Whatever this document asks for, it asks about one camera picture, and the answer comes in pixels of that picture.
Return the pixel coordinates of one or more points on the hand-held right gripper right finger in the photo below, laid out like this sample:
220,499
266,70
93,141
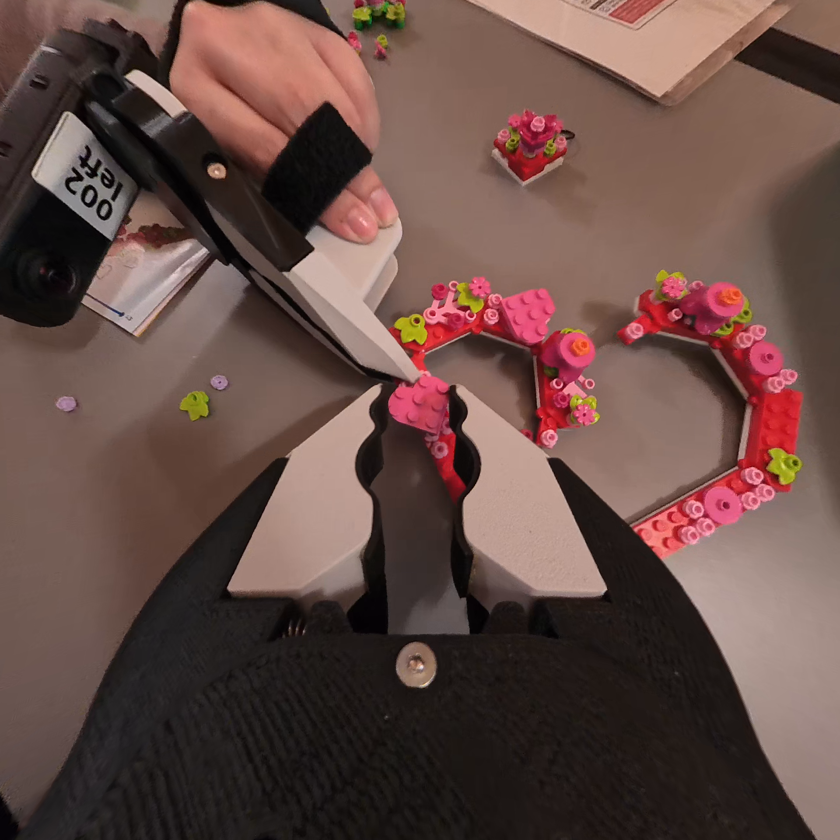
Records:
525,518

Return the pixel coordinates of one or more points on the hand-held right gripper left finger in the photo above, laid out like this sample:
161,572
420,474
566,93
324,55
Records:
308,518

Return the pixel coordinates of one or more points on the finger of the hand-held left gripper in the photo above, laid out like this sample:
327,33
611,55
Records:
305,318
348,308

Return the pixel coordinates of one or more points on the red lego half with hearts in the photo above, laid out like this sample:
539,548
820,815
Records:
525,315

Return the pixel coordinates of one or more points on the lego instruction booklet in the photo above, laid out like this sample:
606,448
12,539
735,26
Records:
151,275

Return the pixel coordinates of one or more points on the green leaf lego piece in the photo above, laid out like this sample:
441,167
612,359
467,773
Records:
195,405

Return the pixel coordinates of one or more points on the small red white lego block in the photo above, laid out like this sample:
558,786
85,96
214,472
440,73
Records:
528,157

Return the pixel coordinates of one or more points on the pile of loose lego pieces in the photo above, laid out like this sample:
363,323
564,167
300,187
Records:
377,16

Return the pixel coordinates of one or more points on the red lego half with discs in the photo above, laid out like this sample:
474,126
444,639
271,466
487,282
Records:
774,413

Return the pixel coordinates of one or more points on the person's left hand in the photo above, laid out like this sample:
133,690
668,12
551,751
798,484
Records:
262,79

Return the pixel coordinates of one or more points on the cardboard envelope with label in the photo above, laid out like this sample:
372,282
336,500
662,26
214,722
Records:
709,59

